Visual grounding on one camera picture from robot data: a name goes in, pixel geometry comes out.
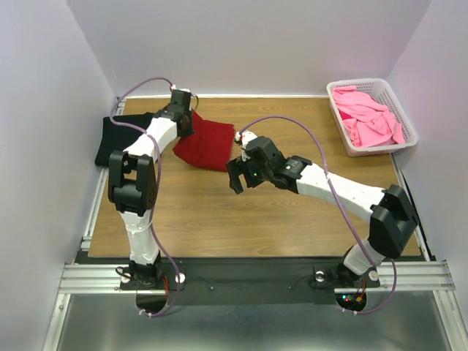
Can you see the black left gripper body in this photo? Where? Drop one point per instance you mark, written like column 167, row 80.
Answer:
column 189, row 124

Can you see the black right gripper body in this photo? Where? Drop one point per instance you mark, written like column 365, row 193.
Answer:
column 260, row 173

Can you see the red t-shirt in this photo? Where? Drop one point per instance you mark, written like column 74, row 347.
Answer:
column 209, row 147

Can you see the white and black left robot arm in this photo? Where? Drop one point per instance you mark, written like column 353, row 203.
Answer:
column 133, row 186

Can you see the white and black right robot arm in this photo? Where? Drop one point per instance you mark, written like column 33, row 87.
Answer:
column 391, row 217

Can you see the folded black t-shirt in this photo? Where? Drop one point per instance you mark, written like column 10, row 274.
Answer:
column 118, row 138

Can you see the pink t-shirt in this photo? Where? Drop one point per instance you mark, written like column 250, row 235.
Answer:
column 368, row 123

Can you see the white plastic laundry basket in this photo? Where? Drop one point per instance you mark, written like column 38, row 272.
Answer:
column 382, row 93

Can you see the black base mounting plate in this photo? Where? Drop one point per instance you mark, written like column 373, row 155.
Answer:
column 256, row 280

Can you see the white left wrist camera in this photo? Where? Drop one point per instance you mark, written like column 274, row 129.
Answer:
column 179, row 88

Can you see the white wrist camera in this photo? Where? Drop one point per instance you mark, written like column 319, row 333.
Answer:
column 179, row 88
column 242, row 139

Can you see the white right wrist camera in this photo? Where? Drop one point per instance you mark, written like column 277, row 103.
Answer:
column 242, row 139

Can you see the aluminium table frame rail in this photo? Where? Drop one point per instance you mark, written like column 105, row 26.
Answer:
column 197, row 215

